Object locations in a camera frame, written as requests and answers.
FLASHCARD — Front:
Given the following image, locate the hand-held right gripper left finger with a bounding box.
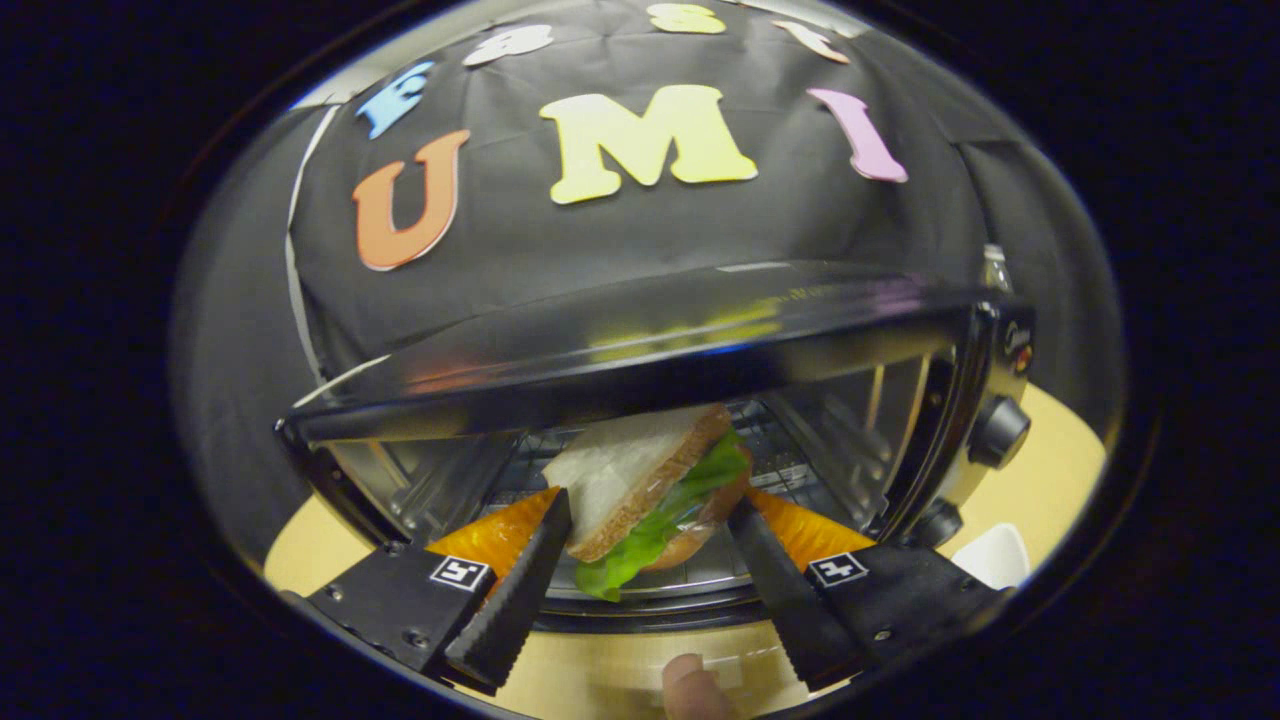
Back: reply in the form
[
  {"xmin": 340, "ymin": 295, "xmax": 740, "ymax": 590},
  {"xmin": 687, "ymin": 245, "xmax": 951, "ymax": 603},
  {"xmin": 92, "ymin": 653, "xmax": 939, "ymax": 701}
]
[{"xmin": 299, "ymin": 486, "xmax": 574, "ymax": 692}]

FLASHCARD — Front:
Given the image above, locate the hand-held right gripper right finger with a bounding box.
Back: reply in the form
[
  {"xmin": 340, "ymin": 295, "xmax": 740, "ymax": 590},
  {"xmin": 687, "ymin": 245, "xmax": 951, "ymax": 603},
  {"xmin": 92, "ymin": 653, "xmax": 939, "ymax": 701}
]
[{"xmin": 727, "ymin": 486, "xmax": 1012, "ymax": 692}]

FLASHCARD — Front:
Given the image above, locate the lettuce sandwich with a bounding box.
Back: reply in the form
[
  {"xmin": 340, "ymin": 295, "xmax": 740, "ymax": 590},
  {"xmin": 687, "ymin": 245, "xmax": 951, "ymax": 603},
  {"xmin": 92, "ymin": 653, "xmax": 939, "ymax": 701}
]
[{"xmin": 539, "ymin": 402, "xmax": 754, "ymax": 604}]

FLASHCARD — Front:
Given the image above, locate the black electric oven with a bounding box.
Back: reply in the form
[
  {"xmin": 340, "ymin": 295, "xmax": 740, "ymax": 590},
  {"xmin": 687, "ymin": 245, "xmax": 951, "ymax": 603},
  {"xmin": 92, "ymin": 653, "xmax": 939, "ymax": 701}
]
[{"xmin": 274, "ymin": 259, "xmax": 1037, "ymax": 641}]

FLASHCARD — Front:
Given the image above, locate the white rectangular tray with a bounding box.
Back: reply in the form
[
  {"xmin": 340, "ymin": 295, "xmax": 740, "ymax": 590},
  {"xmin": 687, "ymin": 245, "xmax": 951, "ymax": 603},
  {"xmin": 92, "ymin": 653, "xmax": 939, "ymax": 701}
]
[{"xmin": 949, "ymin": 522, "xmax": 1032, "ymax": 592}]

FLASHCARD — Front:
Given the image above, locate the black backdrop cloth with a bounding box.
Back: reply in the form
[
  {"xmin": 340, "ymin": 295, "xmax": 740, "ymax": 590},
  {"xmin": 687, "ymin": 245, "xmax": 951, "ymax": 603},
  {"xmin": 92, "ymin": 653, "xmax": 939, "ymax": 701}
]
[{"xmin": 170, "ymin": 0, "xmax": 1126, "ymax": 561}]

